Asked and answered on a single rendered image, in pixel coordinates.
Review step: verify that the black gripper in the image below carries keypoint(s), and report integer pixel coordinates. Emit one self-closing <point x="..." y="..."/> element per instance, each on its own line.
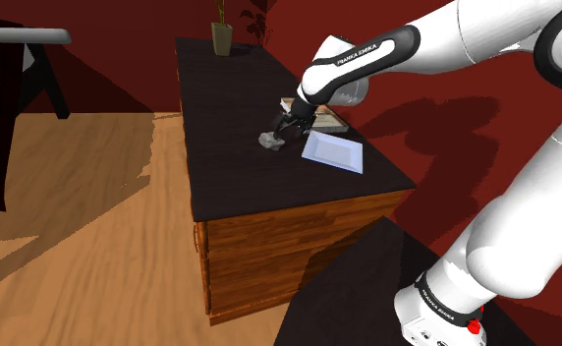
<point x="302" y="111"/>

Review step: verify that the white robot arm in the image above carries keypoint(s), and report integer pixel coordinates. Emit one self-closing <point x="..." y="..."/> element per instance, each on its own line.
<point x="511" y="230"/>

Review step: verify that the grey crumpled lump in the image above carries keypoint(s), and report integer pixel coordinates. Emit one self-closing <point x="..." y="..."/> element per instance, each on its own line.
<point x="270" y="141"/>

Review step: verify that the wooden dresser with dark top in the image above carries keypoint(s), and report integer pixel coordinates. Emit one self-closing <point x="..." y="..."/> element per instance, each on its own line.
<point x="242" y="158"/>

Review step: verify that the white square plate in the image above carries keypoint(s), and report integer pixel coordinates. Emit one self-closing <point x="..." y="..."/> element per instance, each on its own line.
<point x="333" y="152"/>

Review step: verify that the plant in olive vase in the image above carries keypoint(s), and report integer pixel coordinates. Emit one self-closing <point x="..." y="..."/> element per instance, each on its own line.
<point x="222" y="36"/>

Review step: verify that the dark robot stand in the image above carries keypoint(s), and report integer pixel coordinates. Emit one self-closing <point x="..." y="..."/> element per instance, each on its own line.
<point x="357" y="292"/>

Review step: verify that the grey table with black legs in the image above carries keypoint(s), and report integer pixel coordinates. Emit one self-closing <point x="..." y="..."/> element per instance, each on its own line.
<point x="17" y="36"/>

